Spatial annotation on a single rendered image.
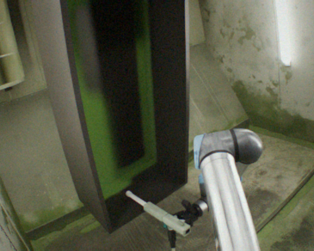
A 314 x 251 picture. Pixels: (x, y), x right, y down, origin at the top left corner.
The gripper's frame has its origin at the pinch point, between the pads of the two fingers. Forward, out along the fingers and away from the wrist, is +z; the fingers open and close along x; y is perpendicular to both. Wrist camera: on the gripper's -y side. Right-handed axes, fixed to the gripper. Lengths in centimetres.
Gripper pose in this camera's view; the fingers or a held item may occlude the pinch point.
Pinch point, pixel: (168, 225)
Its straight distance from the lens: 133.8
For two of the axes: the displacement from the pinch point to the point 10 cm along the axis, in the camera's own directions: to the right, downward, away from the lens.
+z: -7.5, 2.7, -6.1
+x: -6.6, -2.1, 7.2
